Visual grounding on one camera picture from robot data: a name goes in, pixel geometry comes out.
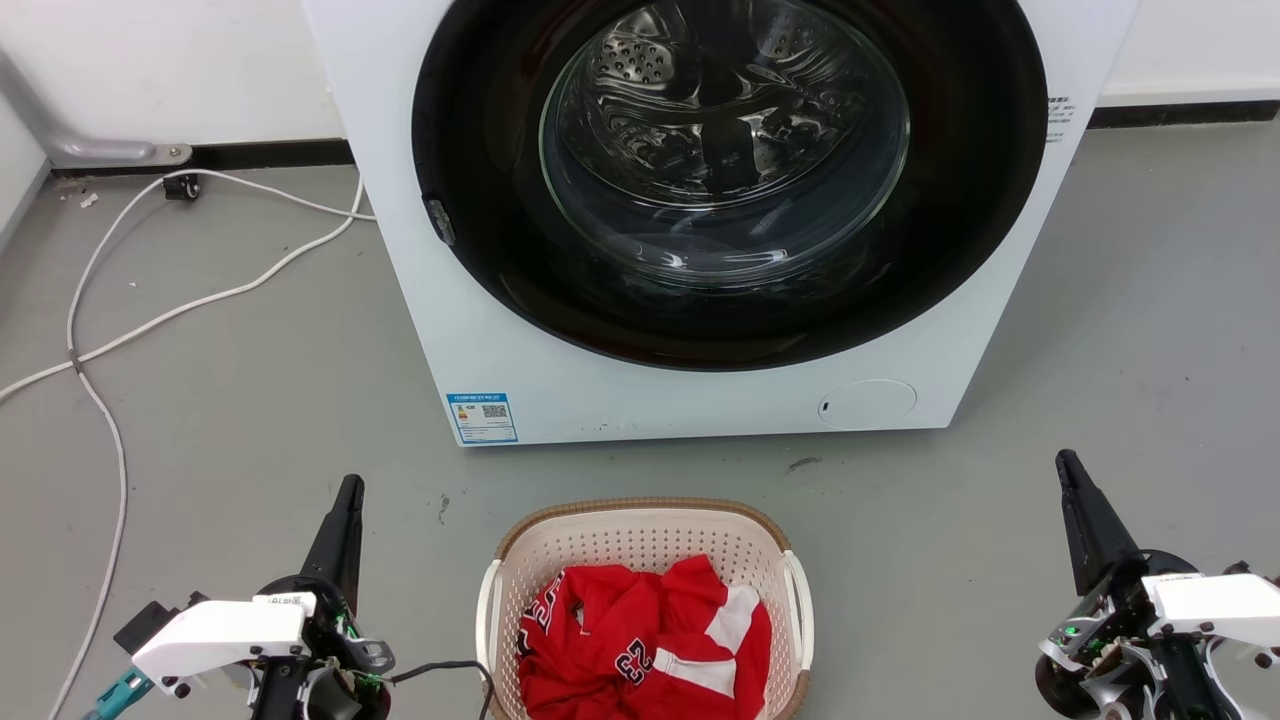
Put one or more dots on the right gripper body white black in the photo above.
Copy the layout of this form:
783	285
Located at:
1180	620

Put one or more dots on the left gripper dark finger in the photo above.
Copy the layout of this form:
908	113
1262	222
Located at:
350	540
322	555

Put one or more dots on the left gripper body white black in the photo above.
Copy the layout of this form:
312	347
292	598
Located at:
225	635

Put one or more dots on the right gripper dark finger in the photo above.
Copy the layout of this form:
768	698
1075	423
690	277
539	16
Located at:
1110	535
1082	530

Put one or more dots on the cream perforated plastic laundry basket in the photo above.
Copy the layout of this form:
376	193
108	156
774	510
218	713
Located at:
640	535

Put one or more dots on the blue white energy label sticker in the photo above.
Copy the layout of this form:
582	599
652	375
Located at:
482	417

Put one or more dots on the round white filter cover flap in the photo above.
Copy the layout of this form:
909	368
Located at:
868	404

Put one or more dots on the white front-load washing machine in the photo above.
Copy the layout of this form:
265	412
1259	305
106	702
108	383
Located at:
520	350

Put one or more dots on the red white basketball jersey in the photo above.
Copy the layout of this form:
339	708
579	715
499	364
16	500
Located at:
640	650

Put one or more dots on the round black glass washer door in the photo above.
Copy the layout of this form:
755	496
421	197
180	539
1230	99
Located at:
960	200

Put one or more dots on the black baseboard strip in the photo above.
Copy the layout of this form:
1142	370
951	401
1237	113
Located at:
1180	113
270	155

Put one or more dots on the small printed washer text label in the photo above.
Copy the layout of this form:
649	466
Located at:
1059	118

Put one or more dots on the grey floor pipe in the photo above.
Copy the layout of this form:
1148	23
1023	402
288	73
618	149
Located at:
90	150

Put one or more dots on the steel washer drum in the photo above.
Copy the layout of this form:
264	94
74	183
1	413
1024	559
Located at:
720	130

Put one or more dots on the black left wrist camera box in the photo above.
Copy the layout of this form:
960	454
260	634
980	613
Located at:
150	620

